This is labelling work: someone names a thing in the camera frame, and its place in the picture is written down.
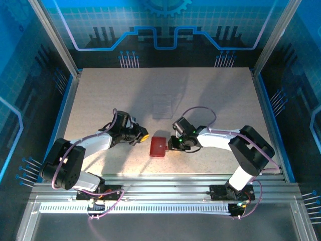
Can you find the red card holder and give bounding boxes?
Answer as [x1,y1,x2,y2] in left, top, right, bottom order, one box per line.
[149,137,168,158]

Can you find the clear acrylic card stand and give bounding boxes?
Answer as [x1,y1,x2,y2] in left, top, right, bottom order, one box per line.
[152,94,174,119]

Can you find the small black electronics box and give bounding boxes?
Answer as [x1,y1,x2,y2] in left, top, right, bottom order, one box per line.
[87,199,106,217]
[229,202,248,218]

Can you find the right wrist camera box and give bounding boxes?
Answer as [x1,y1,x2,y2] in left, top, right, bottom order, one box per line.
[172,117,194,138]

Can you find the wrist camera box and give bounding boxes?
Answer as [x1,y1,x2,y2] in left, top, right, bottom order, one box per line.
[113,110,137,129]
[172,117,194,138]

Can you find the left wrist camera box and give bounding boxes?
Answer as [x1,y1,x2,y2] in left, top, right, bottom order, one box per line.
[113,110,137,129]

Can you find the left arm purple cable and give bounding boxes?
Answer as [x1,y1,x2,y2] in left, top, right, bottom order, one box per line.
[51,108,125,220]

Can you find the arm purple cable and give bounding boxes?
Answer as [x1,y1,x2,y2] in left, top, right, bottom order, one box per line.
[51,108,125,220]
[180,106,280,220]

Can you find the aluminium front frame rail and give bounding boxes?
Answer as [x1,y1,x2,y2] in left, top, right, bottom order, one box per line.
[29,174,303,204]

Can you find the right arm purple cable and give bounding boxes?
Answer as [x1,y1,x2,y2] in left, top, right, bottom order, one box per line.
[180,106,280,220]

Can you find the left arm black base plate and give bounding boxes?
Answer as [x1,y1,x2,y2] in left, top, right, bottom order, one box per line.
[76,184,121,201]

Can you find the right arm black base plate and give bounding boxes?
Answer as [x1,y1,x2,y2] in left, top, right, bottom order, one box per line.
[210,184,256,201]

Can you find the aluminium side rail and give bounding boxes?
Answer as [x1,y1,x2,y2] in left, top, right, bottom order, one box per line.
[51,70,83,176]
[250,70,289,181]

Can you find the white slotted cable duct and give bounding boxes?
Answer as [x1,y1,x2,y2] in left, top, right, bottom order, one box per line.
[39,203,231,214]

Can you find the aluminium corner post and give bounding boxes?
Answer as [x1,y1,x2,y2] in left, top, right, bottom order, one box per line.
[252,0,303,76]
[27,0,83,77]

